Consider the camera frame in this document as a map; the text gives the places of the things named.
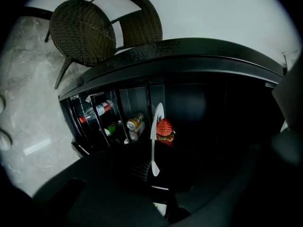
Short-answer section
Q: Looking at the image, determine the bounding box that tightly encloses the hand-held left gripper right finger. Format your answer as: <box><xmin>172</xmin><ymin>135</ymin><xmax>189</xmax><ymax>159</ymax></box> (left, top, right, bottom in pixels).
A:
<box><xmin>156</xmin><ymin>128</ymin><xmax>303</xmax><ymax>227</ymax></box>

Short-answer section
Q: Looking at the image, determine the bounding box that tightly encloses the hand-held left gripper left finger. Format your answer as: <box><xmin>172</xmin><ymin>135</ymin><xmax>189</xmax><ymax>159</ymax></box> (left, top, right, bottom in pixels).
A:
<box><xmin>32</xmin><ymin>147</ymin><xmax>168</xmax><ymax>227</ymax></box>

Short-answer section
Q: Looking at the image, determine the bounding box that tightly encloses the white round plate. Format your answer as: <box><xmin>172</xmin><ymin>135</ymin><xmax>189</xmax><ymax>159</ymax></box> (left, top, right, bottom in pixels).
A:
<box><xmin>150</xmin><ymin>102</ymin><xmax>169</xmax><ymax>216</ymax></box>

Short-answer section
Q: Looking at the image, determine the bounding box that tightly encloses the red strawberry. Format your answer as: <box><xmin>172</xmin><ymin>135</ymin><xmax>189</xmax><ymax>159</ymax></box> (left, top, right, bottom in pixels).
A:
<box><xmin>156</xmin><ymin>118</ymin><xmax>173</xmax><ymax>137</ymax></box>
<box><xmin>158</xmin><ymin>134</ymin><xmax>176</xmax><ymax>143</ymax></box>

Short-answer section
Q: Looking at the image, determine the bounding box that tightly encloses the black mini fridge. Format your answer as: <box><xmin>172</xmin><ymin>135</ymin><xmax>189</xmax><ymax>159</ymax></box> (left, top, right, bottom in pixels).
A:
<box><xmin>58</xmin><ymin>38</ymin><xmax>303</xmax><ymax>193</ymax></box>

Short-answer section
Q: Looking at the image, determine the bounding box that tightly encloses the green bottle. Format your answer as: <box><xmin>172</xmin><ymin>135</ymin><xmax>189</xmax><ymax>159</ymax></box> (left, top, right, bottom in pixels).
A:
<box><xmin>104</xmin><ymin>122</ymin><xmax>118</xmax><ymax>137</ymax></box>

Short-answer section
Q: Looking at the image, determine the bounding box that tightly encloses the white red drink can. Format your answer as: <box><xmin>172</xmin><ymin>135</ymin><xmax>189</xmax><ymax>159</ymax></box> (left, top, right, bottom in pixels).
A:
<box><xmin>124</xmin><ymin>124</ymin><xmax>145</xmax><ymax>144</ymax></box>

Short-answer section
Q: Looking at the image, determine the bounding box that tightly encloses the orange drink can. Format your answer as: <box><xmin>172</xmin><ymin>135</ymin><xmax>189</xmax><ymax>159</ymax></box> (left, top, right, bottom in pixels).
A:
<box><xmin>126</xmin><ymin>112</ymin><xmax>145</xmax><ymax>130</ymax></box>

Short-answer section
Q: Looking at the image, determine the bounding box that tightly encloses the clear bottle red cap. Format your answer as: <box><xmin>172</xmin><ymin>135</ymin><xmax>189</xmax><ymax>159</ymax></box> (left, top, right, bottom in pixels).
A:
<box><xmin>79</xmin><ymin>100</ymin><xmax>114</xmax><ymax>124</ymax></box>

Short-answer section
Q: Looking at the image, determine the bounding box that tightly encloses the black wicker chair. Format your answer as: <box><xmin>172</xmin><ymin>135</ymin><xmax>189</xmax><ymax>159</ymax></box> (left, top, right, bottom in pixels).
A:
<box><xmin>44</xmin><ymin>0</ymin><xmax>164</xmax><ymax>90</ymax></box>

